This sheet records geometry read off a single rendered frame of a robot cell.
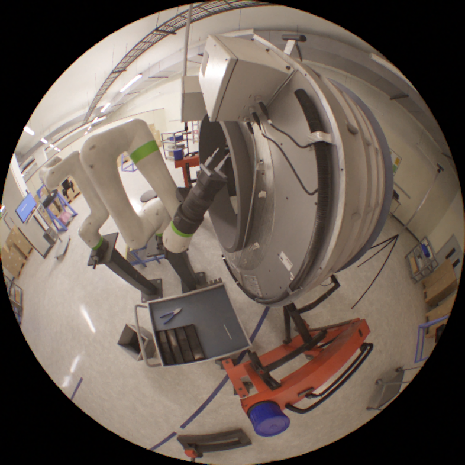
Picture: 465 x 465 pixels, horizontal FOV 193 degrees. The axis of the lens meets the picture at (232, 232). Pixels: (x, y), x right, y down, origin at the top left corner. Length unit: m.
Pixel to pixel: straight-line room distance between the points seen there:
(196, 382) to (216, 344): 0.89
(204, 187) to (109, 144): 0.33
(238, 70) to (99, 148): 0.39
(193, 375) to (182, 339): 0.81
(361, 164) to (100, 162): 0.64
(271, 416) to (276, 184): 0.69
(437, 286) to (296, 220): 6.19
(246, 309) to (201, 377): 0.92
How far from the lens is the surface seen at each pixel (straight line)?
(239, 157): 0.43
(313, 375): 0.73
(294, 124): 0.29
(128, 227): 0.59
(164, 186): 0.54
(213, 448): 2.15
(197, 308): 0.91
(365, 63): 3.97
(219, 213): 1.13
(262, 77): 0.31
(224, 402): 1.79
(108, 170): 0.49
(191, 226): 0.42
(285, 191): 0.31
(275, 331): 1.63
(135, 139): 0.54
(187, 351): 0.92
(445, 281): 6.27
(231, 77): 0.30
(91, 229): 1.00
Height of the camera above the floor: 1.54
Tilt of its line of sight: 50 degrees down
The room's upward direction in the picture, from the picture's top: 4 degrees clockwise
